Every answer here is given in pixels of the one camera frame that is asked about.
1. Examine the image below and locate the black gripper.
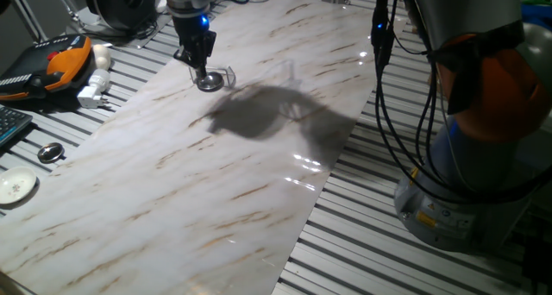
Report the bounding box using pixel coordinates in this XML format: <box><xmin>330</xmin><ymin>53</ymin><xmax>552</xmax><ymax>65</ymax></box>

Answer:
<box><xmin>171</xmin><ymin>10</ymin><xmax>217</xmax><ymax>84</ymax></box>

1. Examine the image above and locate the small round steel plate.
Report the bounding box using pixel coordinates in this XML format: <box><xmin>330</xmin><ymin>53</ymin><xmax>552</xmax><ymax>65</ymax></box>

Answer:
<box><xmin>197</xmin><ymin>72</ymin><xmax>226</xmax><ymax>93</ymax></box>

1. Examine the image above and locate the transparent rectangular box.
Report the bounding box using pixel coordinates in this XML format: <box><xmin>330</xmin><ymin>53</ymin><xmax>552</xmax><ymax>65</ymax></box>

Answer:
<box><xmin>188</xmin><ymin>64</ymin><xmax>237</xmax><ymax>90</ymax></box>

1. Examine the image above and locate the white egg shaped object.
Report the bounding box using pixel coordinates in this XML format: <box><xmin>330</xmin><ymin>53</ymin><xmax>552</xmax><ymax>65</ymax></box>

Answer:
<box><xmin>92</xmin><ymin>43</ymin><xmax>112</xmax><ymax>71</ymax></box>

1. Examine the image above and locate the black filament spool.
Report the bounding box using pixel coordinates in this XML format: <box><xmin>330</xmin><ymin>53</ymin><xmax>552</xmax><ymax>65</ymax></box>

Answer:
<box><xmin>84</xmin><ymin>0</ymin><xmax>159</xmax><ymax>33</ymax></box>

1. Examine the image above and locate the white power adapter plug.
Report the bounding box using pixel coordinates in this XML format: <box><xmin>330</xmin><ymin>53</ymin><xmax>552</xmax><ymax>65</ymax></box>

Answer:
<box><xmin>76</xmin><ymin>68</ymin><xmax>112</xmax><ymax>110</ymax></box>

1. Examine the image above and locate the marble pattern table mat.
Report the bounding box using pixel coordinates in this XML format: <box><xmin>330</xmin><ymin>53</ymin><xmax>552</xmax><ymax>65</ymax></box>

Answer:
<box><xmin>0</xmin><ymin>0</ymin><xmax>409</xmax><ymax>295</ymax></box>

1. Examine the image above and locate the orange black teach pendant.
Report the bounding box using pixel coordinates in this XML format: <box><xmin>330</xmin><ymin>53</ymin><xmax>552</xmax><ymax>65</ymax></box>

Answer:
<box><xmin>0</xmin><ymin>33</ymin><xmax>94</xmax><ymax>102</ymax></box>

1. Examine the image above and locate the thin metal rod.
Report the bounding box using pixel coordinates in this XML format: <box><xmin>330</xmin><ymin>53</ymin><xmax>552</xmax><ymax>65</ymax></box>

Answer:
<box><xmin>47</xmin><ymin>0</ymin><xmax>87</xmax><ymax>31</ymax></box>

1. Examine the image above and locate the small spare steel dish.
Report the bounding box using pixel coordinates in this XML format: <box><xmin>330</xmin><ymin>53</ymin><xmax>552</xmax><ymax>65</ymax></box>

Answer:
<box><xmin>36</xmin><ymin>141</ymin><xmax>66</xmax><ymax>165</ymax></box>

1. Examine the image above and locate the black computer keyboard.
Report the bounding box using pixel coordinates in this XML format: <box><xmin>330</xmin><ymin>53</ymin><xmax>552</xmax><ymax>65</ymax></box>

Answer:
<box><xmin>0</xmin><ymin>104</ymin><xmax>34</xmax><ymax>148</ymax></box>

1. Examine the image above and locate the white flowered ceramic saucer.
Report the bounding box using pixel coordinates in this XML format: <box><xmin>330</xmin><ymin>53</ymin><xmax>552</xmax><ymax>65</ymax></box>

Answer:
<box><xmin>0</xmin><ymin>166</ymin><xmax>39</xmax><ymax>205</ymax></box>

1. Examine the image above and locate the aluminium frame strut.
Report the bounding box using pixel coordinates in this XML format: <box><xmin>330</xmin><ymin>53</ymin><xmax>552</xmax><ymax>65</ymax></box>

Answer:
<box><xmin>3</xmin><ymin>0</ymin><xmax>48</xmax><ymax>44</ymax></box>

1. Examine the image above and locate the black cable with lit connector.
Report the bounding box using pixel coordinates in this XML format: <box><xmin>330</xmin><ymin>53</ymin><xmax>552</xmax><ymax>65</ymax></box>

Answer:
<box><xmin>370</xmin><ymin>0</ymin><xmax>552</xmax><ymax>205</ymax></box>

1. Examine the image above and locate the black cable with plain connector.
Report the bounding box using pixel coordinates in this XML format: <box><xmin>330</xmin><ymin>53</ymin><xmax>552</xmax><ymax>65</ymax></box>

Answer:
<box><xmin>383</xmin><ymin>0</ymin><xmax>552</xmax><ymax>204</ymax></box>

